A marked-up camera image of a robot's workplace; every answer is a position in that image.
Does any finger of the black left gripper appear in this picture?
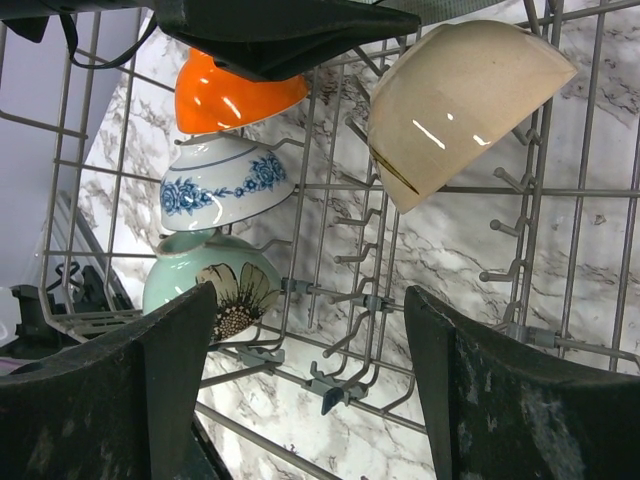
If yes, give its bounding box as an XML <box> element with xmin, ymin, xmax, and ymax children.
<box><xmin>154</xmin><ymin>0</ymin><xmax>420</xmax><ymax>82</ymax></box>

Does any white round bowl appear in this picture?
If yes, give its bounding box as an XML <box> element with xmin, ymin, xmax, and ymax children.
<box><xmin>174</xmin><ymin>48</ymin><xmax>309</xmax><ymax>135</ymax></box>

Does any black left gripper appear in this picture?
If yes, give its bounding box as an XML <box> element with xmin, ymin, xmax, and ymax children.
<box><xmin>1</xmin><ymin>0</ymin><xmax>184</xmax><ymax>43</ymax></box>

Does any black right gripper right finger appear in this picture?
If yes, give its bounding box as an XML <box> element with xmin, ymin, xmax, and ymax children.
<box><xmin>404</xmin><ymin>286</ymin><xmax>639</xmax><ymax>479</ymax></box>

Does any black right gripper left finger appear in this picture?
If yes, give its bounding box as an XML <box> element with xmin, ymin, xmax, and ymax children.
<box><xmin>1</xmin><ymin>283</ymin><xmax>217</xmax><ymax>479</ymax></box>

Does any grey wire dish rack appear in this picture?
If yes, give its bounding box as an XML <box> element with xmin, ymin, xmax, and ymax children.
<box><xmin>0</xmin><ymin>0</ymin><xmax>640</xmax><ymax>480</ymax></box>

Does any celadon green bowl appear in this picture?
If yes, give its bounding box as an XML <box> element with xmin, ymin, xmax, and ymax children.
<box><xmin>142</xmin><ymin>229</ymin><xmax>282</xmax><ymax>343</ymax></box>

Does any blue floral bowl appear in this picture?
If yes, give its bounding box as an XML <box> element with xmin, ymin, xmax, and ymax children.
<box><xmin>159</xmin><ymin>134</ymin><xmax>295</xmax><ymax>232</ymax></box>

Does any beige patterned bowl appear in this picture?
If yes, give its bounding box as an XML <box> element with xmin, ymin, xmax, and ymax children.
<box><xmin>367</xmin><ymin>20</ymin><xmax>577</xmax><ymax>213</ymax></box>

